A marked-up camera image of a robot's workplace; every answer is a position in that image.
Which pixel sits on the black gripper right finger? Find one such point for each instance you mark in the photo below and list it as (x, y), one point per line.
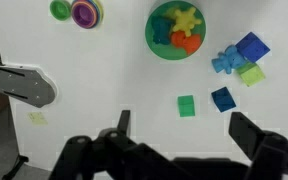
(267, 150)

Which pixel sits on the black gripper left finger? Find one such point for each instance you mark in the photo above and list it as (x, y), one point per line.
(117, 156)

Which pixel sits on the light-blue elephant toy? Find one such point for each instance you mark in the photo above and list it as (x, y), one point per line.
(227, 60)

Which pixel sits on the green bowl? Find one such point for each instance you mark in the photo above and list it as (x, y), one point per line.
(160, 50)

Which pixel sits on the small dark blue block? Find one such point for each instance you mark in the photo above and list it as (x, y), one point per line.
(223, 99)

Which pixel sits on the lime green soft block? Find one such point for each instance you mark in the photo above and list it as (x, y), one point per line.
(251, 75)

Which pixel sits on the small green block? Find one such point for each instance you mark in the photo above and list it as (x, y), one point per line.
(186, 106)

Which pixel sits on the yellow sticky note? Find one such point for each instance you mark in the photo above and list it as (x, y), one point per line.
(37, 118)

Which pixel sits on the black stand foot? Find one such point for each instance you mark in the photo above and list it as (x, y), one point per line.
(15, 166)

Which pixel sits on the large blue number block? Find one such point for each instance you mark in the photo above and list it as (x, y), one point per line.
(253, 46)

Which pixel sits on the teal rubber toy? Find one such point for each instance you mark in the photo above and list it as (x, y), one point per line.
(160, 30)

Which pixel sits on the orange rubber toy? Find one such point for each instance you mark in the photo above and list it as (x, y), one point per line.
(188, 42)

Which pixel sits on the yellow rubber toy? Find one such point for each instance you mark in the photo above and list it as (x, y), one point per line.
(185, 20)

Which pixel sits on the small plastic stacking cup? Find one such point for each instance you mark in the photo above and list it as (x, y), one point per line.
(60, 9)

